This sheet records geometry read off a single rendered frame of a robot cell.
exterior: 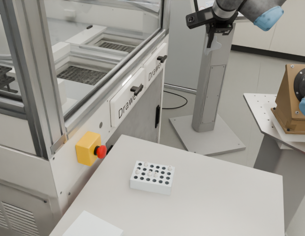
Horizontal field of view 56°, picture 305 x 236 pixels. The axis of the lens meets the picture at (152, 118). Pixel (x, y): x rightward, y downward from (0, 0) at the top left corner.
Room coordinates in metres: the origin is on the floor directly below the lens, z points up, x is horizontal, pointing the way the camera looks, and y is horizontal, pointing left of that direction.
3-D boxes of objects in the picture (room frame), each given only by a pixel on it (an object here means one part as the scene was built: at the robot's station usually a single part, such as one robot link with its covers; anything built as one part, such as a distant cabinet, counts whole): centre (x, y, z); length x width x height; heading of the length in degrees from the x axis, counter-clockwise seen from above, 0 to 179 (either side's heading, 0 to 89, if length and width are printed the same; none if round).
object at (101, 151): (0.62, 0.15, 0.88); 0.04 x 0.03 x 0.04; 162
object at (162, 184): (0.62, -0.01, 0.78); 0.12 x 0.08 x 0.04; 81
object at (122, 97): (0.95, 0.09, 0.87); 0.29 x 0.02 x 0.11; 162
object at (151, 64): (1.25, 0.00, 0.87); 0.29 x 0.02 x 0.11; 162
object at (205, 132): (1.85, -0.43, 0.51); 0.50 x 0.45 x 1.02; 19
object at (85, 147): (0.63, 0.18, 0.88); 0.07 x 0.05 x 0.07; 162
